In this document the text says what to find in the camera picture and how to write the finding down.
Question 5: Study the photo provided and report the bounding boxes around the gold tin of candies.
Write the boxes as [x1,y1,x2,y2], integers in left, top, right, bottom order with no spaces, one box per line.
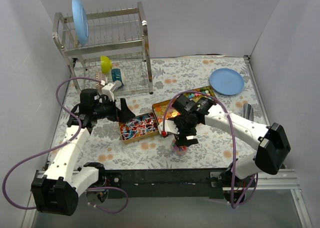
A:
[118,112,159,144]

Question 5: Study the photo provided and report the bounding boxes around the tin of gummy candies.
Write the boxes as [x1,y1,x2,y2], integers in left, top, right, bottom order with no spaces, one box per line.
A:
[151,100,180,124]

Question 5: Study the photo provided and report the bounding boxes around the clear glass jar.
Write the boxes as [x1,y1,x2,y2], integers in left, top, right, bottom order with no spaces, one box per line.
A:
[171,139,188,156]

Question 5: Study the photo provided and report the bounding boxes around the tin of colourful star candies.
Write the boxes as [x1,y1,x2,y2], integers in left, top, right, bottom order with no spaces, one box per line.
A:
[184,86,215,102]

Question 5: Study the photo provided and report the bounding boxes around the silver metal scoop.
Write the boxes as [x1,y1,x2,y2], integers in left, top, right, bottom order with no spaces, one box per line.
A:
[242,103,254,121]

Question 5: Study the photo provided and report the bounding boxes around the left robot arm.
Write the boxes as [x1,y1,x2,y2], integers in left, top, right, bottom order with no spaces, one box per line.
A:
[31,89,135,216]

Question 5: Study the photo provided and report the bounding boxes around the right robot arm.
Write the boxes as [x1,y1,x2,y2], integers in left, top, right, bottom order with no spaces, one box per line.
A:
[166,95,291,187]

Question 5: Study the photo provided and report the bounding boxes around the patterned tape roll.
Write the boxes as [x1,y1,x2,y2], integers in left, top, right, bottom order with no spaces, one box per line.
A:
[95,72,108,85]

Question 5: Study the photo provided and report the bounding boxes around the teal and white cup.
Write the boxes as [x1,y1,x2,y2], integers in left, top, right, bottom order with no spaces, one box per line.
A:
[111,68,126,88]

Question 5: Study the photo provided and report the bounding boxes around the yellow-green bowl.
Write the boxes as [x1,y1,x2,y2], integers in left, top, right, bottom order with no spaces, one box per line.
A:
[100,56,112,74]

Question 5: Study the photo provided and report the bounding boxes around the steel dish rack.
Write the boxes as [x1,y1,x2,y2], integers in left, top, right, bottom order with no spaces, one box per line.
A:
[52,2,154,95]

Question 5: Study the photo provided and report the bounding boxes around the blue plate on mat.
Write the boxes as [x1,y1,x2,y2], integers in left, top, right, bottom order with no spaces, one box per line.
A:
[209,68,245,96]

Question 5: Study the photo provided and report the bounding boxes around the blue plate in rack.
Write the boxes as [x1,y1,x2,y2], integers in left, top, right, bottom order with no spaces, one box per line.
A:
[72,0,89,46]

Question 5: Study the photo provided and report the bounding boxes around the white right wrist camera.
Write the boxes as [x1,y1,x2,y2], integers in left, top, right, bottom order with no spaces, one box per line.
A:
[158,120,179,137]

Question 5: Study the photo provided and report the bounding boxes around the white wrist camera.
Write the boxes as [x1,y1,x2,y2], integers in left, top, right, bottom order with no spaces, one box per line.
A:
[158,120,179,137]
[101,80,122,101]

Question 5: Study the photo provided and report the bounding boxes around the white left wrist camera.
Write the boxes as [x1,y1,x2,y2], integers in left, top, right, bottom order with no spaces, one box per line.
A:
[101,80,122,101]

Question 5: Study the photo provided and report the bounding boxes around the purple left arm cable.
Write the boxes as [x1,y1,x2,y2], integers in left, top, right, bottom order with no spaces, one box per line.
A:
[2,77,130,214]

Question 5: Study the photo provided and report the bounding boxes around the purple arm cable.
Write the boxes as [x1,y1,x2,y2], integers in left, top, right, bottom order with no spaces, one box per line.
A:
[2,77,130,214]
[159,90,260,209]

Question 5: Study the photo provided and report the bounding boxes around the black metal base rail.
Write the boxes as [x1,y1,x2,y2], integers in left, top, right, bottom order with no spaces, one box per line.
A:
[90,168,232,199]

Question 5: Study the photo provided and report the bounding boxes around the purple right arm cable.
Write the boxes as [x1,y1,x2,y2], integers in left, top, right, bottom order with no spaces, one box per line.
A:
[159,90,260,209]

